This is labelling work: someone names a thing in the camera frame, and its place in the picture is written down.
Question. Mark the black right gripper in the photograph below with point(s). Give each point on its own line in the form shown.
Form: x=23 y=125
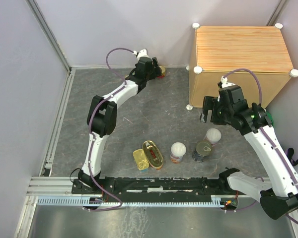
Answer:
x=211 y=103

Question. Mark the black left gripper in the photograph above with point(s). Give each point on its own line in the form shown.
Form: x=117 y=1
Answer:
x=156 y=71

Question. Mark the oval red fish tin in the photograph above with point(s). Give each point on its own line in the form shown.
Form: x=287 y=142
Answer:
x=162 y=72

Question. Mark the dark blue round can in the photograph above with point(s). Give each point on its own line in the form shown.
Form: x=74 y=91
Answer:
x=201 y=151

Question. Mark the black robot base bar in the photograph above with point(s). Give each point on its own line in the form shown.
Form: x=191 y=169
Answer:
x=154 y=190

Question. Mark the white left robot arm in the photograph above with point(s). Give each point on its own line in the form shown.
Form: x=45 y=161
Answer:
x=102 y=116

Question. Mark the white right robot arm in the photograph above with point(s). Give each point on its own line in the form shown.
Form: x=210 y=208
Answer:
x=279 y=196

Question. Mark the wooden cube cabinet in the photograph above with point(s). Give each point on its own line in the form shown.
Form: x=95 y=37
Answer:
x=254 y=56

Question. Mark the green cloth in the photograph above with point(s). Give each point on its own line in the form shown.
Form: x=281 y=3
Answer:
x=270 y=117

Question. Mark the gold oval fish tin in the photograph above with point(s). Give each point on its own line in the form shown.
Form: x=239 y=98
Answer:
x=153 y=154

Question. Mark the gold rectangular meat tin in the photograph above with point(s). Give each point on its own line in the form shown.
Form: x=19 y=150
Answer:
x=141 y=160

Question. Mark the purple cloth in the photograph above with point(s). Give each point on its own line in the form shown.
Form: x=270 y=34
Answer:
x=290 y=153

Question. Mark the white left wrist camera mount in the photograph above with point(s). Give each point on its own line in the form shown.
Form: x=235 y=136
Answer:
x=141 y=53

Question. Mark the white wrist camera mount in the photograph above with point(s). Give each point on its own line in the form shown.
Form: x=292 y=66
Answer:
x=223 y=83
x=141 y=53

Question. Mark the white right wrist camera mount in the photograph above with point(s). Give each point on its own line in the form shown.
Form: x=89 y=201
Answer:
x=223 y=83

